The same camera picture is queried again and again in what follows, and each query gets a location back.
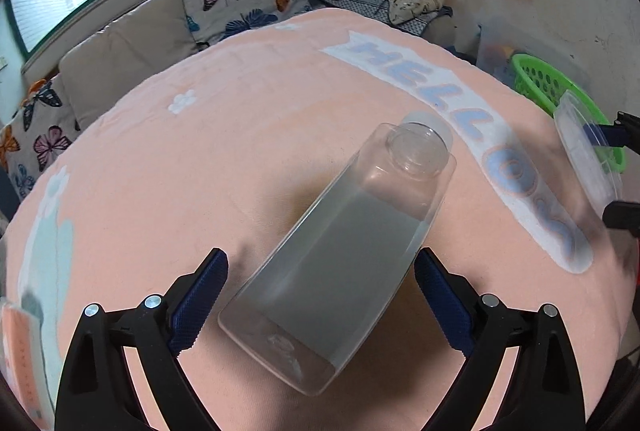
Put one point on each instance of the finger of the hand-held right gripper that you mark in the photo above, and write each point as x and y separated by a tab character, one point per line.
615	133
622	213

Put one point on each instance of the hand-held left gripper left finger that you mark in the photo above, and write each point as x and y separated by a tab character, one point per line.
200	296

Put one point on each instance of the clear plastic storage box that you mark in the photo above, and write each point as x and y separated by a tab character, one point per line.
492	51

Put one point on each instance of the clear plastic lid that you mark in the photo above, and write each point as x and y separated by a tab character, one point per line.
575	136

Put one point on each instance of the pink printed blanket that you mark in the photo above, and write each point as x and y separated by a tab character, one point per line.
200	161

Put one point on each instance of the green plastic basket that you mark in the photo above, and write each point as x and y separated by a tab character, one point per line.
540	76

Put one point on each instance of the beige cushion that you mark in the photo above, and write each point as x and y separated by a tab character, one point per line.
125	51

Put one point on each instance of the orange white packet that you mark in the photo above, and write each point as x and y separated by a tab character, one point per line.
20	361

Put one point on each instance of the clear plastic bottle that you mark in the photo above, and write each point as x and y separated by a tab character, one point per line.
340	261

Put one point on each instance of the folded grey patterned blanket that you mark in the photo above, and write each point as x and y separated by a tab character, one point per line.
360	3

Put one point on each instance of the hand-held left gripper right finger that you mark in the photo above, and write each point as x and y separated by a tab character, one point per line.
442	296

